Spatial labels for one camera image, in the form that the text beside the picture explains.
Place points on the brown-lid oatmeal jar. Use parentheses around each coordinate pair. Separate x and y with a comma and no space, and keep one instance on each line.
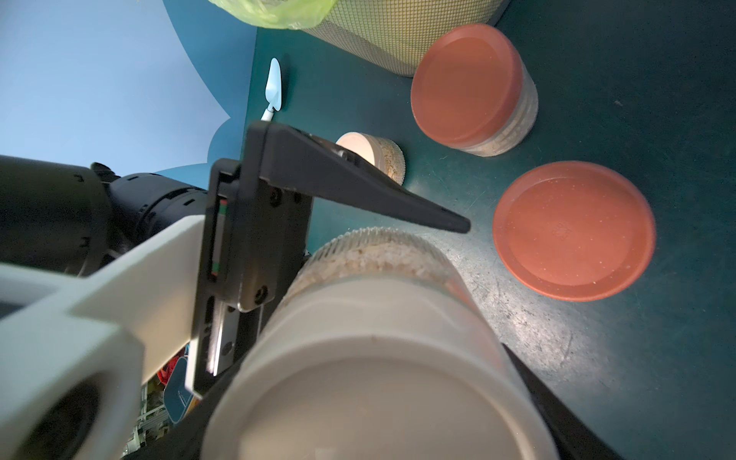
(574,231)
(472,92)

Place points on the green plastic bin liner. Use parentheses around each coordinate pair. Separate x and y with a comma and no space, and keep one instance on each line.
(282,15)

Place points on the mesh waste bin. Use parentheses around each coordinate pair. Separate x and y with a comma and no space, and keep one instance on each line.
(396,34)

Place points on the beige-lid oatmeal jar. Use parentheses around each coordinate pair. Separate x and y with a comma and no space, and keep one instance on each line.
(377,351)
(382,153)

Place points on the light blue spatula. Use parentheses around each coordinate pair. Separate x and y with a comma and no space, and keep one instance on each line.
(273,91)

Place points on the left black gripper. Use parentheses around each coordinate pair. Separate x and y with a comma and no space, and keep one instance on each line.
(255,234)

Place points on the right brown-lid oatmeal jar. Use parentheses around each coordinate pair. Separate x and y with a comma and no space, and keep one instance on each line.
(574,231)

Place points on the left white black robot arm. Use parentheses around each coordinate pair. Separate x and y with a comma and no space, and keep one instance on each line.
(71,219)

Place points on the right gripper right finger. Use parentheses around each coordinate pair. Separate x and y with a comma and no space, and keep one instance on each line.
(573,439)

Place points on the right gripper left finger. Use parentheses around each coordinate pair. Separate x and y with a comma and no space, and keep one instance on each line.
(185,440)

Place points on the rear brown-lid oatmeal jar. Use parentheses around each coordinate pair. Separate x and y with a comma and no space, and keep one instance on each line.
(472,92)

